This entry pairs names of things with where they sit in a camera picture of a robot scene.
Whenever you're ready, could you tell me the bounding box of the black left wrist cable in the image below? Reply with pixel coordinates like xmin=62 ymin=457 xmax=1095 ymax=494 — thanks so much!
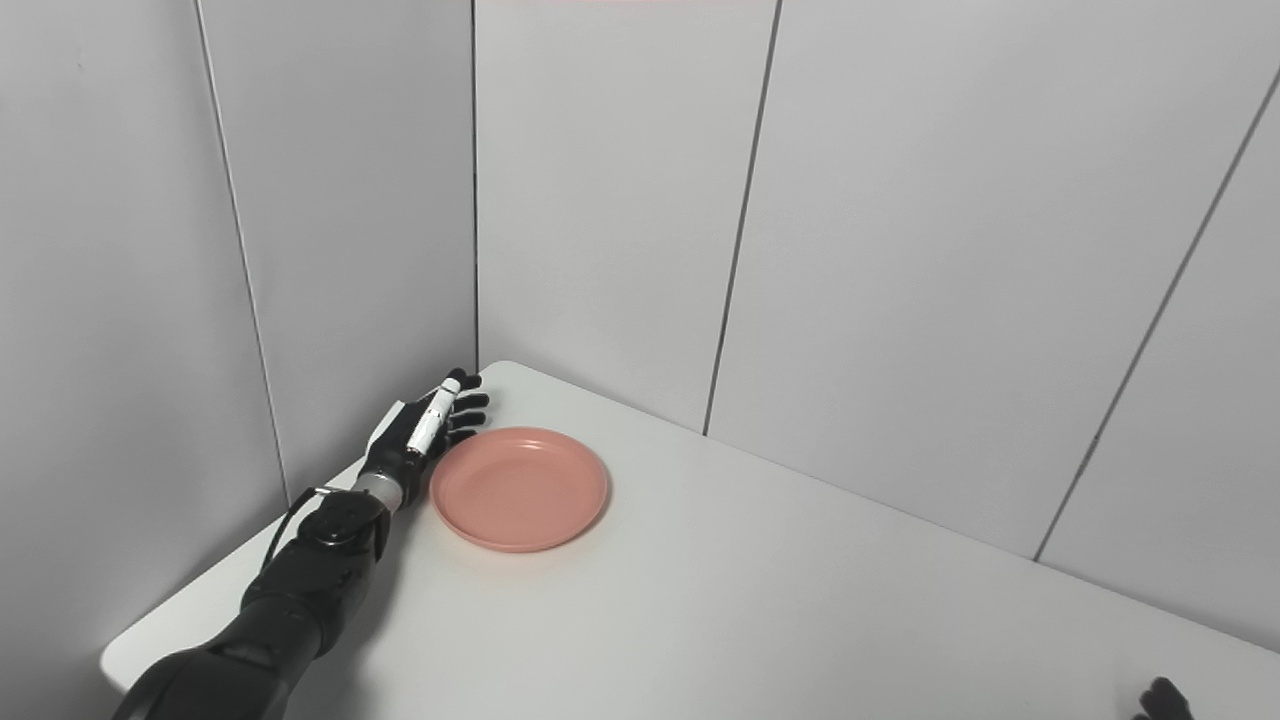
xmin=262 ymin=486 xmax=346 ymax=571

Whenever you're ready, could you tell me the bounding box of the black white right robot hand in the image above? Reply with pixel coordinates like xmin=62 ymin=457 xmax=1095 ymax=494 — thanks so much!
xmin=1133 ymin=677 xmax=1191 ymax=720

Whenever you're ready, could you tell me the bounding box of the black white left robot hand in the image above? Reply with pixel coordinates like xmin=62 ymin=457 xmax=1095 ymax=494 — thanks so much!
xmin=358 ymin=368 xmax=492 ymax=501

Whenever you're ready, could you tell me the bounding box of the pink round plate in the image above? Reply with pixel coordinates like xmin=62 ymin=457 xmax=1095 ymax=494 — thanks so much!
xmin=430 ymin=427 xmax=610 ymax=554

